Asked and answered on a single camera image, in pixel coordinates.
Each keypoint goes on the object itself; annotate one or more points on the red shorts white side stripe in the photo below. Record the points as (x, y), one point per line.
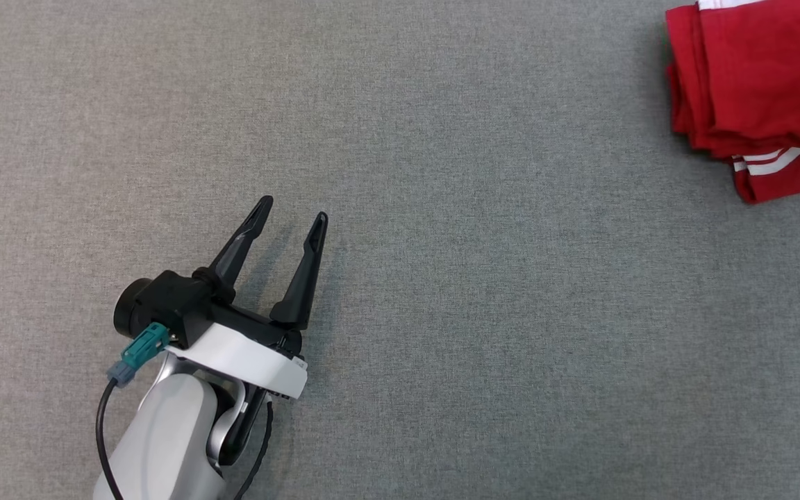
(768, 76)

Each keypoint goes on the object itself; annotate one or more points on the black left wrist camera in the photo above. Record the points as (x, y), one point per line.
(164, 305)

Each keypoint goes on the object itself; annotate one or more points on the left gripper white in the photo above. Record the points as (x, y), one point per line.
(247, 357)

